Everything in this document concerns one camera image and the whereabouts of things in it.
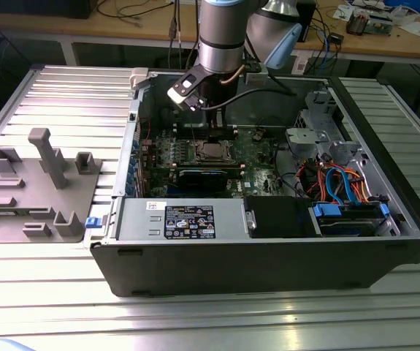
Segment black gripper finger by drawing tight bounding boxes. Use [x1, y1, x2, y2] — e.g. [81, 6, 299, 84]
[207, 109, 232, 144]

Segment metal socket cover frame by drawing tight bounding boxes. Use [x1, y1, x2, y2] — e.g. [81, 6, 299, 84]
[196, 140, 235, 164]

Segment CPU socket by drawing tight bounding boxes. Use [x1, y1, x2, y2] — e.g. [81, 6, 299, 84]
[194, 140, 237, 165]

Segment black graphics card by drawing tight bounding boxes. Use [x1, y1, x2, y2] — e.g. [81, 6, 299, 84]
[177, 168, 229, 193]

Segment green motherboard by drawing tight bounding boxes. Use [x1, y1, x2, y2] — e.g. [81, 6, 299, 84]
[140, 126, 291, 199]

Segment beige case latch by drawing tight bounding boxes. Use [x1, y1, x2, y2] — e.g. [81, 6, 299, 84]
[129, 68, 150, 91]

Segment silver metal drive cage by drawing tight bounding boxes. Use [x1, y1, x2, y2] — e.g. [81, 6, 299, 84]
[285, 91, 364, 173]

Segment pale blue teach pendant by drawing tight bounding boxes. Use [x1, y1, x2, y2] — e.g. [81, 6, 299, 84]
[262, 21, 304, 69]

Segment black power supply label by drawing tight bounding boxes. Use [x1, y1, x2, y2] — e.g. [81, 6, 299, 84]
[164, 204, 215, 241]

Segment black drive bay unit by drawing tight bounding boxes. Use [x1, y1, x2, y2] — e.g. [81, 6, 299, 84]
[243, 196, 322, 238]

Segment wooden desk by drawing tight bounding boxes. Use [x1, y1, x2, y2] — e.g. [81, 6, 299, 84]
[0, 0, 420, 65]

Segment grey power supply box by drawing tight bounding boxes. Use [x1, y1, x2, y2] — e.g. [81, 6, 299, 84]
[116, 197, 249, 242]

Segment black tower box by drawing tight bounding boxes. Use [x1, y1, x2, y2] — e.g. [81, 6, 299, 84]
[297, 0, 316, 42]

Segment hard disk in blue carrier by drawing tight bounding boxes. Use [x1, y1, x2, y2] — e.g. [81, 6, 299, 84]
[310, 203, 390, 238]

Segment black PC case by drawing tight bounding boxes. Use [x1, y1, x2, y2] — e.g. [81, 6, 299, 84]
[89, 67, 420, 299]

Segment metal fin cooler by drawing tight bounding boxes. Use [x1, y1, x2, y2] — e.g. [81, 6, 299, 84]
[346, 9, 370, 36]

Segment large black device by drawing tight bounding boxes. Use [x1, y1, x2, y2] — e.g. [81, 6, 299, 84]
[0, 0, 93, 20]

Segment grey plastic parts rack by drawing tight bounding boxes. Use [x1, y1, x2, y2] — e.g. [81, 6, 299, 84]
[0, 127, 104, 244]

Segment white papers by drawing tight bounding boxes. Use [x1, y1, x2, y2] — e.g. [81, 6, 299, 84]
[395, 18, 420, 38]

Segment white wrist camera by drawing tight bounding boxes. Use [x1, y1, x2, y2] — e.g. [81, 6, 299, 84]
[167, 70, 210, 112]

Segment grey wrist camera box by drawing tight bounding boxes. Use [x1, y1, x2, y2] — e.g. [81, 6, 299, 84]
[244, 61, 270, 87]

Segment black camera cable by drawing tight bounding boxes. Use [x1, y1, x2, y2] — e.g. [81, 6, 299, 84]
[199, 88, 299, 110]

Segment thick black cable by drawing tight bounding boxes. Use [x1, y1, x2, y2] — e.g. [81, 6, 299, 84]
[272, 134, 305, 198]

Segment blue flat data cable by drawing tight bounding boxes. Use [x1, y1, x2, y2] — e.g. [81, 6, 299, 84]
[324, 166, 353, 205]

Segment orange wire bundle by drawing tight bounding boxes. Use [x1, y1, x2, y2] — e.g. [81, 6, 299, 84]
[304, 166, 372, 204]

